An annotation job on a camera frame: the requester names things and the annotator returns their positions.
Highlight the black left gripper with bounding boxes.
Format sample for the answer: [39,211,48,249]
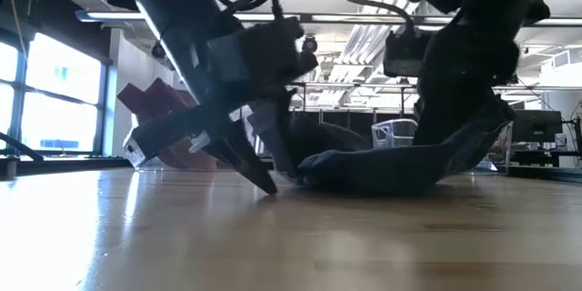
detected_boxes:
[121,16,320,196]

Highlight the background desk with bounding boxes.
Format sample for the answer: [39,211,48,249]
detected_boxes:
[507,147,582,178]

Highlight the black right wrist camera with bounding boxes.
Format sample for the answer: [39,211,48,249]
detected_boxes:
[382,25,432,79]

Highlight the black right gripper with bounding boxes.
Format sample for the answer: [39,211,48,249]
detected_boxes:
[411,21,522,147]

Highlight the yellow hanging cable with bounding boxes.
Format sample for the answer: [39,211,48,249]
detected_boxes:
[6,0,29,55]

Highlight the long overhead light bar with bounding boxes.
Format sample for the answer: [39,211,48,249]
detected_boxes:
[75,8,582,27]

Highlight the black partition panels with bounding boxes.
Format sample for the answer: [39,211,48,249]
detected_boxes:
[290,107,419,140]

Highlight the dark background monitor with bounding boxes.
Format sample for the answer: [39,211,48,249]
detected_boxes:
[510,108,565,145]

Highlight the background metal shelf frame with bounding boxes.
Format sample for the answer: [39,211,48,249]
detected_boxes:
[286,80,582,115]

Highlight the clear plastic bin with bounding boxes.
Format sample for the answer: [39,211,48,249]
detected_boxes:
[371,118,419,151]

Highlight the dark navy baseball cap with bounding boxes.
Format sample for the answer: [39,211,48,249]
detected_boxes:
[290,94,518,197]

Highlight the window frame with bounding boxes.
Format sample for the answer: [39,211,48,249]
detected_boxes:
[0,30,115,159]

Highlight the black aluminium table frame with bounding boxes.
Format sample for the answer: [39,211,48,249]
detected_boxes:
[0,130,134,181]

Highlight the black hanging overhead camera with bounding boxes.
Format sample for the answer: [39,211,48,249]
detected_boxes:
[301,34,319,55]

